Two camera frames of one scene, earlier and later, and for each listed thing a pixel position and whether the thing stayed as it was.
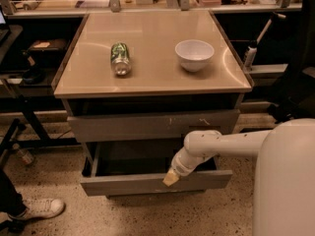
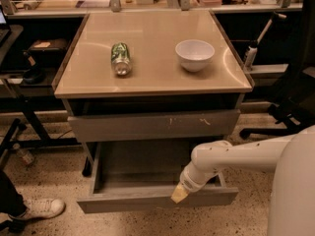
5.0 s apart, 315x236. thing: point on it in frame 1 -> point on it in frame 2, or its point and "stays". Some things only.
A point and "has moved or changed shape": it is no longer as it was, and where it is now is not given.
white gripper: [180, 167] -> [191, 182]
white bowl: [194, 54] stays
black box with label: [49, 50] stays
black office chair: [297, 100] stays
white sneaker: [39, 208] stays
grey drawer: [126, 168] has moved or changed shape
